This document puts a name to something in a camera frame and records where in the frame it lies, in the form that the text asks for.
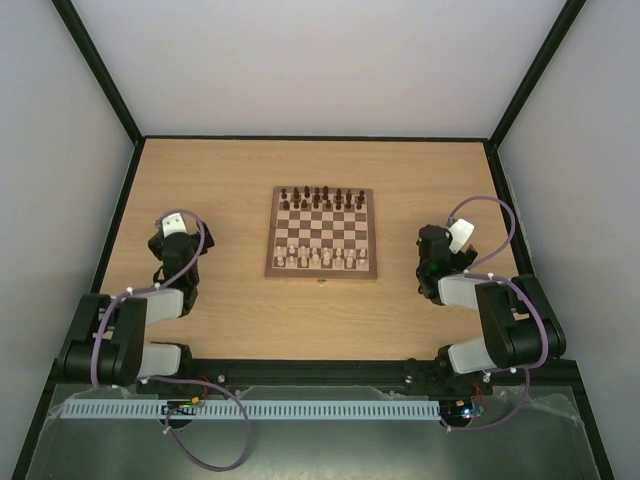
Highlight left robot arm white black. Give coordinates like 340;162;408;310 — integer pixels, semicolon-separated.
55;213;215;387

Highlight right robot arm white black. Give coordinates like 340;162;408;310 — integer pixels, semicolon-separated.
416;225;566;392

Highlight wooden chess board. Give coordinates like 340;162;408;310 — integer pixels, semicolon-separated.
265;185;378;281

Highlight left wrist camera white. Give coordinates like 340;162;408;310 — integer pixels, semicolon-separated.
159;212;188;238

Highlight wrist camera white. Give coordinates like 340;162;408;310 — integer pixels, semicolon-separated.
159;212;188;238
447;218;475;253

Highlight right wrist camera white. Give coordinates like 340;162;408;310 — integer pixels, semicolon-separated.
447;218;475;253

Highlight black aluminium frame rail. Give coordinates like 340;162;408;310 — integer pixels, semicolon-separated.
49;357;581;389

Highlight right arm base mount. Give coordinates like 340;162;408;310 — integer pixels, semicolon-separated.
403;358;493;398

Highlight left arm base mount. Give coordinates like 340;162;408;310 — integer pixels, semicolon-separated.
135;356;230;396

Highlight light blue cable duct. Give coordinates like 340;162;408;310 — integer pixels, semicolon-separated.
60;399;441;421

